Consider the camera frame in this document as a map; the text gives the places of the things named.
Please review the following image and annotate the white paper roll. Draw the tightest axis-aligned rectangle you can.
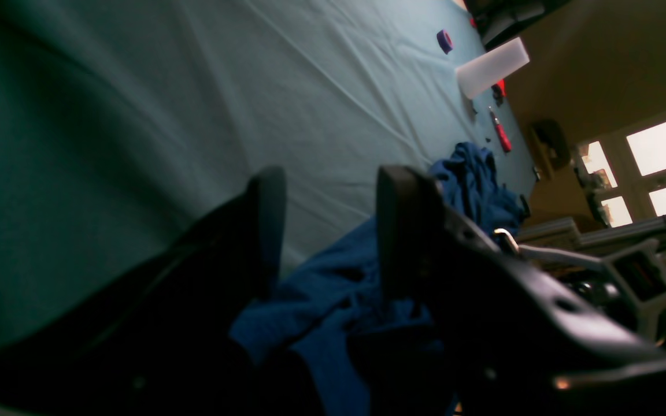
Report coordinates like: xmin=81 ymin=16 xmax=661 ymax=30
xmin=455 ymin=38 xmax=530 ymax=99

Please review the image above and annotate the dark blue t-shirt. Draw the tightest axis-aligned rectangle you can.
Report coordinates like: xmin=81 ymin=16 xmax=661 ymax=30
xmin=229 ymin=142 xmax=530 ymax=416

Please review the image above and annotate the light blue table cloth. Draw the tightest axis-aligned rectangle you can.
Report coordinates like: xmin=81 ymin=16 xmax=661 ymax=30
xmin=0 ymin=1 xmax=493 ymax=347

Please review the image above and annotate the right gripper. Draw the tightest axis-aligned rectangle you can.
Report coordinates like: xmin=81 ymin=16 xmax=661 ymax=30
xmin=495 ymin=228 xmax=666 ymax=347

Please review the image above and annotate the purple tape roll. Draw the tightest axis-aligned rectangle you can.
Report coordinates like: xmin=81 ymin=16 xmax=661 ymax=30
xmin=436 ymin=29 xmax=454 ymax=55

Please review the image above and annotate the red handled tool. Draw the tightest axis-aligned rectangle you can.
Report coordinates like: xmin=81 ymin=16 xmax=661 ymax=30
xmin=488 ymin=106 xmax=512 ymax=154

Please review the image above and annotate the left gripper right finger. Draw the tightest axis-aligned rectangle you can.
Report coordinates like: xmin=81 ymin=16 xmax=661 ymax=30
xmin=377 ymin=166 xmax=666 ymax=415

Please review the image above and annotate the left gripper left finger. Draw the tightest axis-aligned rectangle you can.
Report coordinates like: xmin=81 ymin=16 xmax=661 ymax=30
xmin=0 ymin=166 xmax=287 ymax=415

